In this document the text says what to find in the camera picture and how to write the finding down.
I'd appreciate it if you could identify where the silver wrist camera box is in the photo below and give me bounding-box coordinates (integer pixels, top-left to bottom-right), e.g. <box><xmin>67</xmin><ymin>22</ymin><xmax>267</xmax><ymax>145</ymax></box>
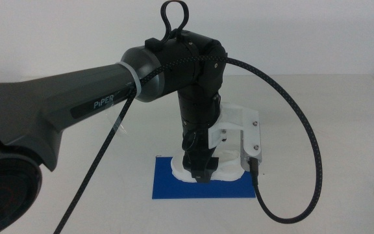
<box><xmin>240</xmin><ymin>122</ymin><xmax>263</xmax><ymax>174</ymax></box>

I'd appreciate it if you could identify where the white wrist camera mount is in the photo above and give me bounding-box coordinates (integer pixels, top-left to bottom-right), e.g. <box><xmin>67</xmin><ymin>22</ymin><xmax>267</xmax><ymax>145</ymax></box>
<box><xmin>207</xmin><ymin>102</ymin><xmax>260</xmax><ymax>155</ymax></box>

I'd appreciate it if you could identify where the blue rectangular mat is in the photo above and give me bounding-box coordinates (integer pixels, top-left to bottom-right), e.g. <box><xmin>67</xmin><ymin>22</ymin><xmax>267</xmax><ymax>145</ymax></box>
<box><xmin>151</xmin><ymin>156</ymin><xmax>256</xmax><ymax>200</ymax></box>

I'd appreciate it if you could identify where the black braided cable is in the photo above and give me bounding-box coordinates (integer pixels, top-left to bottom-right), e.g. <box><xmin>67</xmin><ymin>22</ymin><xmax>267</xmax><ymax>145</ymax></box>
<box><xmin>53</xmin><ymin>55</ymin><xmax>323</xmax><ymax>234</ymax></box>

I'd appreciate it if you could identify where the thin black cable loop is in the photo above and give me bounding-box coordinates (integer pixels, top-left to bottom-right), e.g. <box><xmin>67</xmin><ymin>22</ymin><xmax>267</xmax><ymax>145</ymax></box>
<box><xmin>160</xmin><ymin>0</ymin><xmax>190</xmax><ymax>45</ymax></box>

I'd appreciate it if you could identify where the white sandal with coloured straps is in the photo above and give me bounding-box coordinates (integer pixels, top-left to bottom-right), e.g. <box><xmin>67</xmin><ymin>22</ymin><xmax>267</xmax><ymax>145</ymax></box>
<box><xmin>170</xmin><ymin>148</ymin><xmax>245</xmax><ymax>184</ymax></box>

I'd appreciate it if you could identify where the translucent cable tie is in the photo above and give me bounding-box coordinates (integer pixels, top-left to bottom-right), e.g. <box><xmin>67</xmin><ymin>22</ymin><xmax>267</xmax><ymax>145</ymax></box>
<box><xmin>116</xmin><ymin>60</ymin><xmax>142</xmax><ymax>99</ymax></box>

